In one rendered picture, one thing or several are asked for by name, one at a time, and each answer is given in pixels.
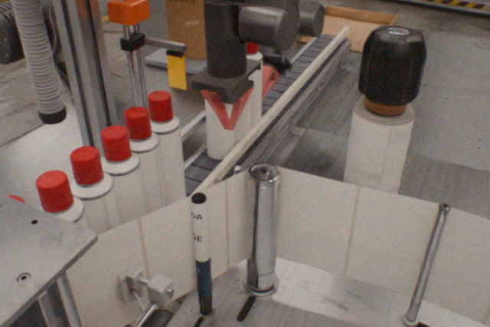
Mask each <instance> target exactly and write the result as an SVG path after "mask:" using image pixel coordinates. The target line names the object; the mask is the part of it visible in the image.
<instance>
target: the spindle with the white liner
mask: <svg viewBox="0 0 490 327"><path fill-rule="evenodd" d="M425 62H426V45H425V41H424V37H423V34H422V33H421V32H420V31H418V30H417V29H412V28H408V27H406V26H401V25H395V26H390V25H384V26H380V27H378V28H377V29H374V30H373V31H372V32H370V34H369V35H368V36H367V38H366V39H365V41H364V44H363V50H362V55H361V66H360V72H359V78H358V89H359V91H360V93H361V94H364V97H363V98H360V99H359V100H358V102H356V104H355V105H354V109H353V116H352V123H351V131H350V139H349V145H348V154H347V155H346V163H345V172H344V179H343V182H346V183H350V184H354V185H360V186H364V187H367V188H371V189H375V190H379V191H385V192H390V193H393V194H396V195H397V192H398V188H399V186H400V178H401V174H402V170H403V165H404V161H405V157H406V152H407V149H408V146H409V143H410V137H411V131H412V128H413V122H414V119H415V112H414V110H413V108H412V107H411V106H410V105H409V104H408V103H411V102H413V101H414V100H415V99H416V97H417V96H418V93H419V89H420V84H421V80H422V76H423V69H424V66H425Z"/></svg>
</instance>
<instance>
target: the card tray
mask: <svg viewBox="0 0 490 327"><path fill-rule="evenodd" d="M324 7H327V12H326V13H325V14H324V16H325V22H324V28H323V31H322V34H329V35H334V36H338V34H339V33H340V32H341V31H342V30H343V29H344V28H345V26H349V32H348V34H347V35H346V36H345V38H348V39H352V42H351V51H352V52H357V53H362V50H363V44H364V41H365V39H366V38H367V36H368V35H369V34H370V32H372V31H373V30H374V29H377V28H378V27H380V26H384V25H390V26H395V25H397V15H392V14H386V13H380V12H374V11H362V10H357V9H350V8H345V7H339V6H332V5H325V6H324ZM311 39H312V38H311V37H303V36H300V37H299V38H298V39H296V42H300V43H305V44H307V43H308V42H309V41H310V40H311Z"/></svg>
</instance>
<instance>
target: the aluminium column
mask: <svg viewBox="0 0 490 327"><path fill-rule="evenodd" d="M52 1H53V5H54V11H55V16H56V19H57V26H58V30H59V34H60V41H61V44H62V48H63V52H64V60H65V63H66V67H67V73H68V78H69V81H70V88H71V92H72V96H73V103H74V107H75V110H76V114H77V122H78V126H79V129H80V136H81V140H82V144H83V146H93V147H96V148H97V149H98V150H99V152H100V159H101V158H102V157H103V146H102V142H101V137H100V133H101V132H102V130H103V129H105V128H107V126H106V122H105V116H104V112H103V104H102V100H101V95H100V87H99V82H98V76H97V72H96V65H95V59H94V55H93V47H92V42H91V37H90V29H89V25H88V20H87V11H86V7H85V2H84V0H52ZM87 7H88V12H89V16H90V23H91V28H92V32H93V39H94V44H95V48H96V55H97V61H98V66H99V71H100V79H101V84H102V89H103V99H104V104H105V110H106V115H107V121H108V126H118V120H117V115H116V106H115V101H114V95H113V87H112V82H111V76H110V72H109V61H108V57H107V52H106V43H105V38H104V33H103V24H102V18H101V14H100V5H99V0H87Z"/></svg>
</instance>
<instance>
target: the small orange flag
mask: <svg viewBox="0 0 490 327"><path fill-rule="evenodd" d="M166 54H167V60H168V77H169V86H170V87H174V88H178V89H183V90H187V85H186V73H185V54H184V53H181V52H176V51H169V50H167V51H166Z"/></svg>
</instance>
